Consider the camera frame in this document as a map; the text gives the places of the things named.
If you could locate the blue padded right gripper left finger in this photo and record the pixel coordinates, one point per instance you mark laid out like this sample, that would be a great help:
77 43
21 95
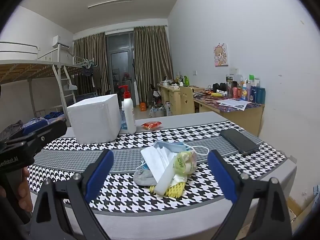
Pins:
50 220

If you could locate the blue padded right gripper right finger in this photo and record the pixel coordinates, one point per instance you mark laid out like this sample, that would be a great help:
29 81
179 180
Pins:
271 219

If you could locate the grey sock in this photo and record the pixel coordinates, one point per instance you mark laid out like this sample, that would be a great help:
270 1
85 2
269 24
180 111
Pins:
144 177

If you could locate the yellow foam fruit net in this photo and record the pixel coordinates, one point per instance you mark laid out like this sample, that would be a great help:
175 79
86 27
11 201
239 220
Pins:
175 191

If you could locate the green plastic bag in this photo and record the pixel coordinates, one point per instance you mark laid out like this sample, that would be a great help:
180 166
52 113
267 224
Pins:
185 163

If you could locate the blue surgical face mask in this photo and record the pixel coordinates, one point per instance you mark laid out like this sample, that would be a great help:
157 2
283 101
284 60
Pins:
178 147

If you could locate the person's left hand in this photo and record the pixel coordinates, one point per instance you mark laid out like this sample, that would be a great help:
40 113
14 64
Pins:
23 192

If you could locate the blue plaid quilt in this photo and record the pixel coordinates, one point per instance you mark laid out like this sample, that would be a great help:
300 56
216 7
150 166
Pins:
38 122

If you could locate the white metal bunk bed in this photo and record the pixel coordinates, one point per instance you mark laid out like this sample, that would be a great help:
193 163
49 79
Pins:
58 63

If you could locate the white styrofoam box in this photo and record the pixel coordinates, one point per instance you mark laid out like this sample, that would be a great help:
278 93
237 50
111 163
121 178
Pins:
95 120

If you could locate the black smartphone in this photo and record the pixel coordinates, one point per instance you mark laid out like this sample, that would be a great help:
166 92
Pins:
239 141

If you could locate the blue spray bottle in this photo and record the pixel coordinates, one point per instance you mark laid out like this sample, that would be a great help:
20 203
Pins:
123 119

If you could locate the white red pump lotion bottle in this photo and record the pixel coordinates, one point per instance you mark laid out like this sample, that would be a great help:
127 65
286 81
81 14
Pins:
128 108

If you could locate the houndstooth table cloth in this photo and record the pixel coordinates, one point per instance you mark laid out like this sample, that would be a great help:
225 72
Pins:
119 194

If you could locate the red snack packet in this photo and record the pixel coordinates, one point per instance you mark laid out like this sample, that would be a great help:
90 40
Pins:
152 125

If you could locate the near wooden desk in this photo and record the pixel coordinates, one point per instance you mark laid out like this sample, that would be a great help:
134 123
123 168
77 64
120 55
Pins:
250 119

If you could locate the wooden desk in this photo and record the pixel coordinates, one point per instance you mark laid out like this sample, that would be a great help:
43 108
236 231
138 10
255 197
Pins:
250 119
171 98

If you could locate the orange floor container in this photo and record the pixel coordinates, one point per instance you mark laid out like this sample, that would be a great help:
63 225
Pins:
142 106

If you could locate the white air conditioner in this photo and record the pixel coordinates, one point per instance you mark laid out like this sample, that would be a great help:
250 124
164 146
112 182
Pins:
57 42

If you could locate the printed paper sheets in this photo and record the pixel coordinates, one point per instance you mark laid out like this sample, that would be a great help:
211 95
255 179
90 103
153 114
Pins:
236 104

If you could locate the left brown curtain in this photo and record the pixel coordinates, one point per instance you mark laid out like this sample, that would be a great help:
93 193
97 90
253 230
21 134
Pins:
91 52

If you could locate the brown curtain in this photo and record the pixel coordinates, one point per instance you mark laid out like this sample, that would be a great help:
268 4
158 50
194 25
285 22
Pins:
91 52
152 58

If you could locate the glass balcony door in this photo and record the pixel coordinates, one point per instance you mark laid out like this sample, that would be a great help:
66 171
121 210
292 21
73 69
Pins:
121 63

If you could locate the toiletry bottles cluster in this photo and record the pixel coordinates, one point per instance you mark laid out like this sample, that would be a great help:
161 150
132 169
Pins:
249 89

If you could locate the far wooden desk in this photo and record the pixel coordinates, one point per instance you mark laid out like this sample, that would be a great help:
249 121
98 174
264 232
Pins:
171 98

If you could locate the wooden smiley chair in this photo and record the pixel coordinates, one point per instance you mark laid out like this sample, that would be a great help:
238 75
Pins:
187 100

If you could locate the right brown curtain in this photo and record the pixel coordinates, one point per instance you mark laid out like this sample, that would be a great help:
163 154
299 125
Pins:
152 58

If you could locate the green bottle on desk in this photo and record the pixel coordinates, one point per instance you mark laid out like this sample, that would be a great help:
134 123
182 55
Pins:
186 81

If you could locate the ceiling tube light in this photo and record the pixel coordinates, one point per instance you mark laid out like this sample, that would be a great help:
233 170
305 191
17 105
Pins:
108 2

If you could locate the anime girl wall poster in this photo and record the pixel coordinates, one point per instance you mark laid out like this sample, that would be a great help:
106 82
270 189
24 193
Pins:
221 55

